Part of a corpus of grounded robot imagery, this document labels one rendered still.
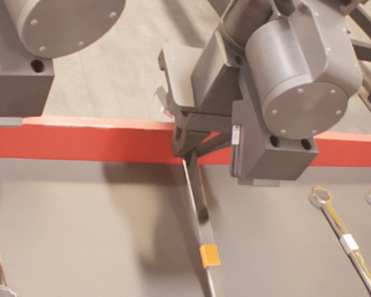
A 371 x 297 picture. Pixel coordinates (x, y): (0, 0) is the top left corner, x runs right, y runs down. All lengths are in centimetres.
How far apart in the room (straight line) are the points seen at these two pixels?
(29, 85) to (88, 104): 187
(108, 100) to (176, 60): 175
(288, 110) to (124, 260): 20
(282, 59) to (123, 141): 23
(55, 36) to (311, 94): 16
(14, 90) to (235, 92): 19
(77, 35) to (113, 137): 26
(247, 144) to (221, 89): 5
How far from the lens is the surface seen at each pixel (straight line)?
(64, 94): 220
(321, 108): 38
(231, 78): 43
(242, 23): 42
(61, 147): 55
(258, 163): 40
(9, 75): 30
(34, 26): 29
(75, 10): 29
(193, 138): 49
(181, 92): 46
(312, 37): 37
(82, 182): 54
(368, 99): 306
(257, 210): 59
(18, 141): 54
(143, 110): 223
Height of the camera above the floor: 127
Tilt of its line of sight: 37 degrees down
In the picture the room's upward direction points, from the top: 22 degrees clockwise
